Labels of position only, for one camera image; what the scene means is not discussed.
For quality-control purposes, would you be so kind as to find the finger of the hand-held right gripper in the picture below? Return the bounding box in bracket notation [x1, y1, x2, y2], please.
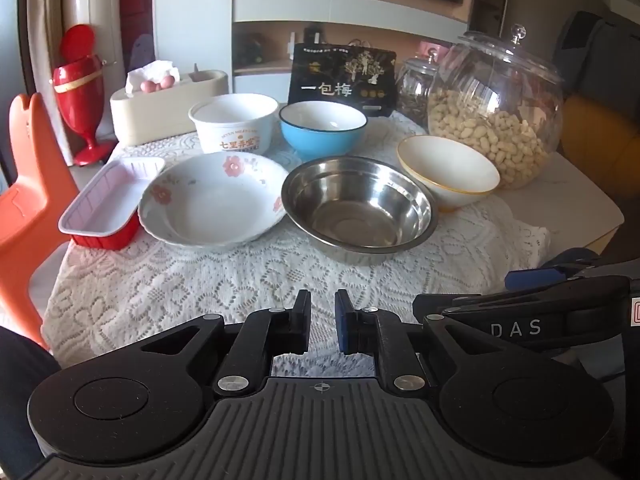
[505, 260, 581, 291]
[412, 293, 502, 342]

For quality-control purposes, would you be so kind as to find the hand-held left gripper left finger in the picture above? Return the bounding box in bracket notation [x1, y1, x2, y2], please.
[132, 289, 312, 396]

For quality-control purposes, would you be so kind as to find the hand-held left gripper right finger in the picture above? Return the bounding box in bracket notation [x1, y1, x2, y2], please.
[334, 288, 503, 394]

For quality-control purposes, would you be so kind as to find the blue bowl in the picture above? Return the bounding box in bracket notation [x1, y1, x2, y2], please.
[278, 100, 369, 163]

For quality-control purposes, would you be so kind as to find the white paper bowl red print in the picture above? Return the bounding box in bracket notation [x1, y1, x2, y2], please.
[188, 93, 279, 157]

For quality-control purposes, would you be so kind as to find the white lace tablecloth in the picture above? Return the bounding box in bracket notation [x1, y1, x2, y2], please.
[42, 109, 552, 369]

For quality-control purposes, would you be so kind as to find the stainless steel bowl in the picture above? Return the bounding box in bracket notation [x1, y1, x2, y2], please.
[280, 155, 440, 267]

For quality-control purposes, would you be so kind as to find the white floral plate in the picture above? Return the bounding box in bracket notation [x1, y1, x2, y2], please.
[137, 152, 291, 252]

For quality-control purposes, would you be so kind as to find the white bowl gold rim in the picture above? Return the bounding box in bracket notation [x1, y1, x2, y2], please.
[397, 134, 502, 214]

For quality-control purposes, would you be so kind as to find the large glass jar of peanuts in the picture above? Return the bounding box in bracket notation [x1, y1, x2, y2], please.
[426, 23, 566, 191]

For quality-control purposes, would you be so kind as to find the yellow chair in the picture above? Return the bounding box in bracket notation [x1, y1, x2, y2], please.
[560, 93, 640, 187]

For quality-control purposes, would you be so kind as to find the small glass jar of seeds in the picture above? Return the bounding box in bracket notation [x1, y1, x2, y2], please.
[396, 51, 442, 124]

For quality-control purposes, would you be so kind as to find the red and white plastic tray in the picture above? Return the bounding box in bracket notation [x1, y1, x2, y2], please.
[57, 155, 167, 252]

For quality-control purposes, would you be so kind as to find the grey cushion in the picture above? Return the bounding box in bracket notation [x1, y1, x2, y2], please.
[557, 9, 640, 107]

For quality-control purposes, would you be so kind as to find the black printed bag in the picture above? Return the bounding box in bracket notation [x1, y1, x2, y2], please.
[287, 42, 399, 119]

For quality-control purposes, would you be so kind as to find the cream tissue box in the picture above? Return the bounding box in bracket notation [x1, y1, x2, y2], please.
[109, 70, 230, 147]

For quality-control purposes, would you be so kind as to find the pink box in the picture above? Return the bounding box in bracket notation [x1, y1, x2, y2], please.
[418, 39, 449, 69]

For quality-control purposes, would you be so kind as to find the white device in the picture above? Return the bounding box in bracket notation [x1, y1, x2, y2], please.
[287, 29, 322, 61]

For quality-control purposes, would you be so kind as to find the dark toy car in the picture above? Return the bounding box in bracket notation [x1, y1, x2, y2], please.
[234, 33, 266, 64]

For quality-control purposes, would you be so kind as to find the white tissue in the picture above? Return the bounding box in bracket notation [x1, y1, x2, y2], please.
[125, 59, 181, 95]

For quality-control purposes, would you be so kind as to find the person's dark clothing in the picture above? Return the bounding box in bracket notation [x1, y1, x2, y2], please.
[0, 325, 62, 480]

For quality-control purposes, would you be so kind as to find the orange plastic chair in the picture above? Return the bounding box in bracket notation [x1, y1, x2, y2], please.
[0, 92, 81, 351]

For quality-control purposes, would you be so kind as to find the white and wood cabinet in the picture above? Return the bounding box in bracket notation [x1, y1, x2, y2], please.
[152, 0, 501, 92]

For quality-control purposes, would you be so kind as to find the red vase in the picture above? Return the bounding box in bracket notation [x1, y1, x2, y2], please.
[52, 23, 117, 167]

